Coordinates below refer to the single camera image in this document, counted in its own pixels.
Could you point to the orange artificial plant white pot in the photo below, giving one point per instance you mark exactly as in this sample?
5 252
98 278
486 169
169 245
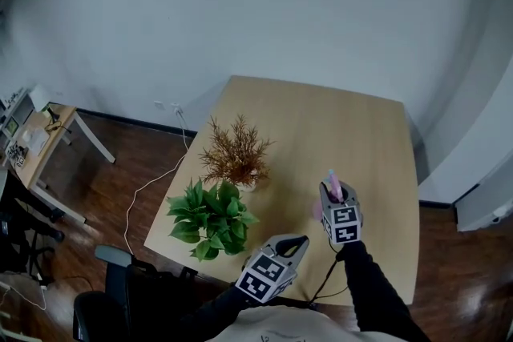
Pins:
236 156

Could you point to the person's left forearm black sleeve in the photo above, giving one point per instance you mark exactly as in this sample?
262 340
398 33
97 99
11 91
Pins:
216 312

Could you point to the white cabinet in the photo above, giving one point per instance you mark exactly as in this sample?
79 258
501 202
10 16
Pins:
485 196

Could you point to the pink spray bottle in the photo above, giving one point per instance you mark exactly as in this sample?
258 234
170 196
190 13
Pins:
335 188

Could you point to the person's right forearm black sleeve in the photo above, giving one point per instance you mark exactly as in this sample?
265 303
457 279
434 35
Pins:
372 292

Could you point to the person's white shirt torso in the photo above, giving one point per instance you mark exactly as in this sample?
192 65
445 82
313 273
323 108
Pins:
288 324

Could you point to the small monitor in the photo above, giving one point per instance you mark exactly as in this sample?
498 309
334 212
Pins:
12 126

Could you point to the small wooden side desk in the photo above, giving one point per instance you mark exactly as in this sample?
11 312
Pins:
48 148

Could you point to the white wall socket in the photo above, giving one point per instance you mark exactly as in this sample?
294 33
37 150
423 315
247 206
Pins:
159 105
176 108

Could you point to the light wooden table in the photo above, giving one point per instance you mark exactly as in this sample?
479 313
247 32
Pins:
320 124

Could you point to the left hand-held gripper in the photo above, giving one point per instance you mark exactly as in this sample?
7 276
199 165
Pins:
264 276

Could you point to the green leafy potted plant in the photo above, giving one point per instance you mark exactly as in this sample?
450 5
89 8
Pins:
212 216

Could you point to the black office chair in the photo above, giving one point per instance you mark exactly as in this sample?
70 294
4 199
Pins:
120 304

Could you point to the white box on desk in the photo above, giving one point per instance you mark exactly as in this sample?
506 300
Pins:
34 138

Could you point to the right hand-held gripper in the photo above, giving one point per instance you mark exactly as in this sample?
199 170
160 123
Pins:
344 224

